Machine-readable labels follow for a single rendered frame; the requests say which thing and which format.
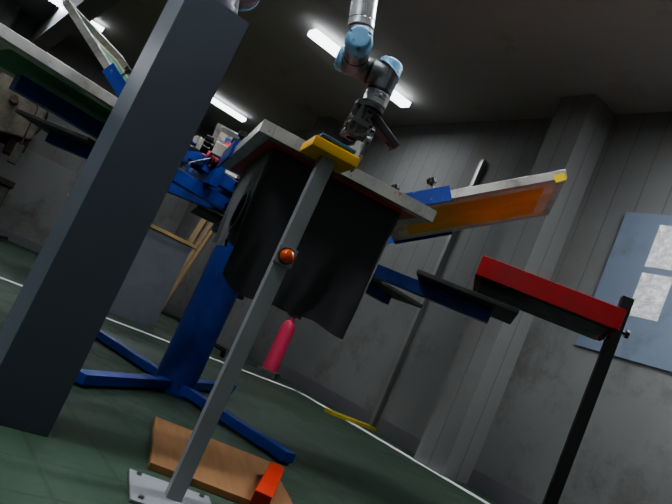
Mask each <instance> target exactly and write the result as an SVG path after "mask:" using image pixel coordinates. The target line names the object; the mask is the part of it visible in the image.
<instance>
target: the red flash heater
mask: <svg viewBox="0 0 672 504"><path fill-rule="evenodd" d="M473 291H475V292H478V293H480V294H483V295H485V296H488V297H490V298H493V299H495V300H498V301H500V302H503V303H505V304H508V305H510V306H513V307H515V308H518V309H520V310H521V311H524V312H526V313H529V314H531V315H534V316H536V317H539V318H541V319H544V320H546V321H549V322H551V323H554V324H556V325H559V326H561V327H564V328H566V329H569V330H571V331H574V332H576V333H579V334H581V335H584V336H586V337H589V338H591V339H594V340H598V341H602V340H604V336H605V334H606V332H608V334H607V337H606V339H607V338H609V337H612V334H613V333H614V332H616V331H619V330H620V327H621V325H622V322H623V319H624V317H625V314H626V311H627V310H625V309H622V308H620V307H617V306H615V305H612V304H609V303H607V302H604V301H602V300H599V299H596V298H594V297H591V296H589V295H586V294H583V293H581V292H578V291H576V290H573V289H570V288H568V287H565V286H563V285H560V284H557V283H555V282H552V281H550V280H547V279H544V278H542V277H539V276H537V275H534V274H531V273H529V272H526V271H524V270H521V269H519V268H516V267H513V266H511V265H508V264H506V263H503V262H500V261H498V260H495V259H493V258H490V257H487V256H485V255H483V256H482V259H481V261H480V264H479V266H478V268H477V271H476V273H475V279H474V285H473Z"/></svg>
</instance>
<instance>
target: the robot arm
mask: <svg viewBox="0 0 672 504"><path fill-rule="evenodd" d="M218 1H219V2H221V3H222V4H223V5H225V6H226V7H227V8H229V9H230V10H232V11H233V12H234V13H236V14H237V15H238V11H241V12H244V11H249V10H251V9H253V8H254V7H256V5H257V4H258V3H259V1H260V0H218ZM377 4H378V0H351V5H350V12H349V19H348V26H347V32H346V37H345V42H344V44H345V46H342V47H341V48H340V50H339V52H338V54H337V56H336V59H335V62H334V68H335V70H337V71H339V72H341V73H342V74H344V75H347V76H350V77H352V78H354V79H357V80H359V81H361V82H364V83H366V84H368V87H367V89H366V92H365V94H364V96H363V98H362V99H361V98H359V99H358V100H356V101H355V103H354V105H353V107H352V109H351V112H350V114H349V116H348V118H347V119H346V120H345V122H344V124H343V126H342V128H341V131H340V133H339V135H340V136H342V137H344V138H345V139H347V140H349V141H353V142H354V144H353V143H351V144H349V147H351V148H352V149H354V150H356V153H355V154H353V155H355V156H357V157H359V158H360V161H359V164H360V163H361V161H362V159H363V157H364V156H365V154H366V152H367V150H368V148H369V146H370V143H371V141H372V139H373V136H374V134H375V132H376V133H377V135H378V136H379V138H380V139H381V141H382V142H383V143H384V145H385V146H386V148H387V149H388V150H389V151H392V150H394V149H395V148H397V147H398V146H399V142H398V141H397V139H396V138H395V137H394V135H393V134H392V132H391V131H390V129H389V128H388V127H387V125H386V124H385V122H384V121H383V120H382V118H381V117H380V116H382V114H383V112H384V111H385V109H386V107H387V104H388V102H389V100H390V98H391V95H392V93H393V91H394V89H395V87H396V84H397V82H398V81H399V78H400V75H401V73H402V70H403V66H402V64H401V62H400V61H399V60H397V59H396V58H394V57H391V56H390V57H389V56H382V57H381V59H380V60H376V59H374V58H371V57H370V52H371V49H372V47H373V32H374V26H375V19H376V11H377ZM343 127H344V128H343ZM359 164H358V166H359ZM358 166H357V167H356V168H354V169H351V170H350V171H351V172H353V171H354V170H356V169H357V168H358Z"/></svg>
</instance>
